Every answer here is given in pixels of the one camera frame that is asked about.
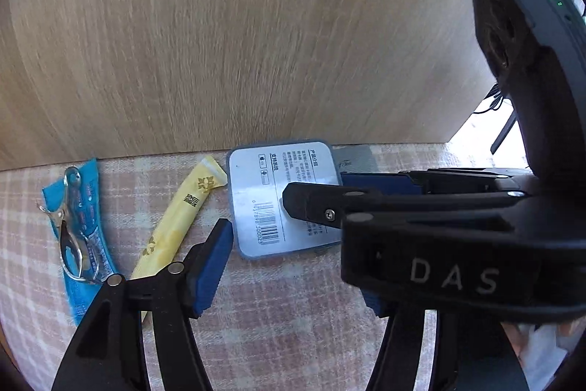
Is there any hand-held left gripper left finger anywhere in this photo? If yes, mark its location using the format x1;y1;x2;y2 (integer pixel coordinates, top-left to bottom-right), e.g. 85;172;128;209
50;218;235;391

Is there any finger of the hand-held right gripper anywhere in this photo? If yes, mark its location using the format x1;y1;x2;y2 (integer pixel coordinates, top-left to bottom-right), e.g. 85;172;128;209
341;168;535;195
281;182;535;231

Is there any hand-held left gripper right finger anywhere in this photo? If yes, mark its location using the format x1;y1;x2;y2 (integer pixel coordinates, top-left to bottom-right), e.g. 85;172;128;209
361;288;530;391

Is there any white square box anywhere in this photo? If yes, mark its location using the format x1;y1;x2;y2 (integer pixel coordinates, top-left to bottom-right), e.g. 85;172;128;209
227;139;345;261

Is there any person's right hand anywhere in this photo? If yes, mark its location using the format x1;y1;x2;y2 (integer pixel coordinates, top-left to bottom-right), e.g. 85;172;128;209
501;319;579;359

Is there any grey flat packet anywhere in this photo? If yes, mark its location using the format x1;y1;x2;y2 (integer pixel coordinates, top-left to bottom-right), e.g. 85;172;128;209
331;144;382;174

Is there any black tripod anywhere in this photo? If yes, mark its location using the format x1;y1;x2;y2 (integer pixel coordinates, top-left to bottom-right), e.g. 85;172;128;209
489;106;521;154

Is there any long yellow packet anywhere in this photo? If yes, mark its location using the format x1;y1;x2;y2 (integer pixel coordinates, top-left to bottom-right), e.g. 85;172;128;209
130;155;229;324

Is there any pink plaid tablecloth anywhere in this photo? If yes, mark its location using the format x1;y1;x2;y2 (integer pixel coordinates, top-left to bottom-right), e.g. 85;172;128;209
0;141;459;391

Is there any blue packet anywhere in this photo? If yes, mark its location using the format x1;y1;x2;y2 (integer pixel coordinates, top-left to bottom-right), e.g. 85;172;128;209
41;157;122;326

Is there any silver metal clip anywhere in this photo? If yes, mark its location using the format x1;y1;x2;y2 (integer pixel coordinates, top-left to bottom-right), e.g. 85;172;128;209
37;166;111;284

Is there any white cloth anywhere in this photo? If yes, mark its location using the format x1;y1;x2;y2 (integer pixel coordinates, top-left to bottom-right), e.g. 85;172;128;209
517;324;574;391

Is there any light wooden board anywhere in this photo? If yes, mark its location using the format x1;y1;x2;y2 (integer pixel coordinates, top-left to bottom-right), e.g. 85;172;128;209
0;0;520;171

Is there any black power cable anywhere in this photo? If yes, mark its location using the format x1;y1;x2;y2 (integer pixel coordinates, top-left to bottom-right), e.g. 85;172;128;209
473;83;514;115

